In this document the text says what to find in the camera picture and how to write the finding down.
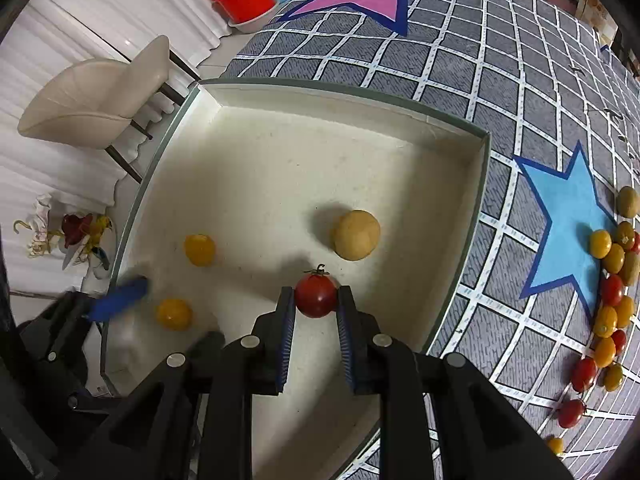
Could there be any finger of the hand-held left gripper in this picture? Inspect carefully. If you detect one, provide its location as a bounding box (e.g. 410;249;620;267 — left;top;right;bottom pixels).
20;275;151;367

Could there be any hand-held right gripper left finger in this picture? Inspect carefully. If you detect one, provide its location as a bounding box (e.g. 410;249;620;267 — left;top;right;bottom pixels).
60;286;297;480

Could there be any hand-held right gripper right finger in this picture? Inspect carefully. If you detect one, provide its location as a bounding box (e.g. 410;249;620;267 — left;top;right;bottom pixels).
336;285;576;480

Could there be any yellow cherry tomato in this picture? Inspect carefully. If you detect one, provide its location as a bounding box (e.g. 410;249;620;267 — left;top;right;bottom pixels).
184;233;217;267
155;298;193;331

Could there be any red cherry tomato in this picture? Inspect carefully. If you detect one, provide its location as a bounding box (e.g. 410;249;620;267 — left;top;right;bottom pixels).
294;264;339;319

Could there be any cream cardboard box green rim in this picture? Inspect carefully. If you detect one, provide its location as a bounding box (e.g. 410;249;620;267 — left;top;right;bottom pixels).
100;78;492;480

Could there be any pile of cherry tomatoes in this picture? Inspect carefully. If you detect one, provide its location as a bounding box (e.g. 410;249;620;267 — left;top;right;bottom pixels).
546;220;640;457

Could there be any red yellow decoration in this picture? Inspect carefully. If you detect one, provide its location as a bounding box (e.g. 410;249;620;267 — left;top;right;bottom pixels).
12;194;115;281

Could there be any beige chair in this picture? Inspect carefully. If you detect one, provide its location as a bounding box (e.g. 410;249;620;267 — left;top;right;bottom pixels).
17;35;201;183

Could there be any grey checked tablecloth with stars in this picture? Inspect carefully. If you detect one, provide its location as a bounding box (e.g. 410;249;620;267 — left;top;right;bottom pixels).
220;0;640;480

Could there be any white pleated curtain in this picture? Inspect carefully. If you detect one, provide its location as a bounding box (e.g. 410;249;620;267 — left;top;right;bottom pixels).
0;0;281;306

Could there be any white plastic basin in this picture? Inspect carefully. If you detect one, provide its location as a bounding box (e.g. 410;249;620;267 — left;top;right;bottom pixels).
227;2;281;36

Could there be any patterned cardboard box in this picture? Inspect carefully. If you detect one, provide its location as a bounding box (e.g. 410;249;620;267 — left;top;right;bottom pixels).
575;0;619;33

